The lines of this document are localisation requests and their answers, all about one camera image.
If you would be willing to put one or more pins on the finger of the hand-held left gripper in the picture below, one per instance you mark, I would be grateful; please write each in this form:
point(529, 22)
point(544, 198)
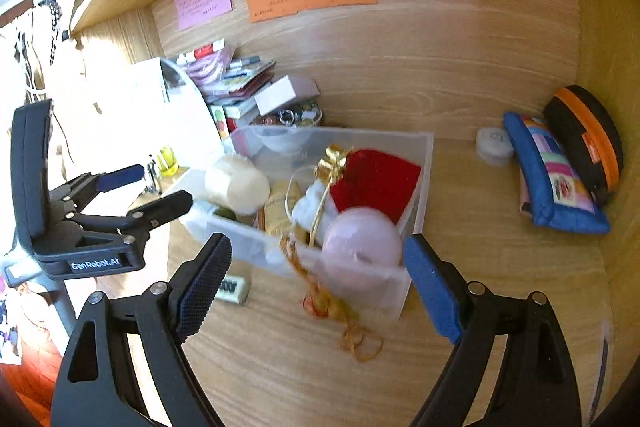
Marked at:
point(160, 206)
point(120, 177)

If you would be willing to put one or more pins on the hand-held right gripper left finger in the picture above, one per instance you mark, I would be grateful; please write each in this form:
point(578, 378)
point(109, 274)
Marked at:
point(200, 289)

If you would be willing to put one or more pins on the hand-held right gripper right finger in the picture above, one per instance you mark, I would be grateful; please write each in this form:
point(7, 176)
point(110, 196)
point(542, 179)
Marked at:
point(432, 289)

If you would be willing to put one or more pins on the clear plastic container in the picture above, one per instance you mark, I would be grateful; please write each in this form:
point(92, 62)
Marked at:
point(240, 238)

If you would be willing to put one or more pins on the clear tub of beige powder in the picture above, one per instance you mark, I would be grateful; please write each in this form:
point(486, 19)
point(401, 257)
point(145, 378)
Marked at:
point(240, 187)

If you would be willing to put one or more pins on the pink round case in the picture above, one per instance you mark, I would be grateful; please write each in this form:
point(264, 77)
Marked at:
point(360, 239)

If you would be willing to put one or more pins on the red velvet pouch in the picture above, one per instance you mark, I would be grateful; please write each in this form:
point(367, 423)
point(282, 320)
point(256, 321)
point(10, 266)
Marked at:
point(380, 187)

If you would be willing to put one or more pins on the gold ribbon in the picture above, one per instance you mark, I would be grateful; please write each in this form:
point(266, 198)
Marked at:
point(331, 161)

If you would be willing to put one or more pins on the small white green box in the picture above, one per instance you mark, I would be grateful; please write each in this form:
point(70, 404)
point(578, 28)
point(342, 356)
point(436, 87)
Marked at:
point(235, 289)

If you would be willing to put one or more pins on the yellow spray bottle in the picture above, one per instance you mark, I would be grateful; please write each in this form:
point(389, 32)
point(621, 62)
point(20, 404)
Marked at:
point(167, 163)

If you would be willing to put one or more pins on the fruit-printed carton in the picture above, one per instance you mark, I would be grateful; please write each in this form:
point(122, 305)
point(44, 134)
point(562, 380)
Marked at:
point(218, 118)

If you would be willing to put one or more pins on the stack of cards and packets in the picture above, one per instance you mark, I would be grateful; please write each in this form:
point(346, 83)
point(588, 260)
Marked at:
point(240, 74)

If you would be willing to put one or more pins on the white round device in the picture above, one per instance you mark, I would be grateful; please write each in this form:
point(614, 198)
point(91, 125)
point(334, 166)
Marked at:
point(492, 147)

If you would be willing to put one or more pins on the blue patchwork pencil pouch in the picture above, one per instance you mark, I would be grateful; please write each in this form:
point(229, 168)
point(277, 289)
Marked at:
point(550, 179)

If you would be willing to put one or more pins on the small white cardboard box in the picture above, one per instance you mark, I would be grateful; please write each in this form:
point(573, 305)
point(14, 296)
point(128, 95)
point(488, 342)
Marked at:
point(282, 94)

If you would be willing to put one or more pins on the bowl of trinkets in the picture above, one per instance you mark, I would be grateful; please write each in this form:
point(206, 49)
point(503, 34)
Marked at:
point(300, 114)

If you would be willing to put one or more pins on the orange red cloth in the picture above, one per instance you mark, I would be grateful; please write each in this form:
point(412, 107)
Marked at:
point(30, 367)

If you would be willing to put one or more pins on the black orange round case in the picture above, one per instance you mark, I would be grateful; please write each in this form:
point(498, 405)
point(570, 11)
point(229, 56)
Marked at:
point(585, 137)

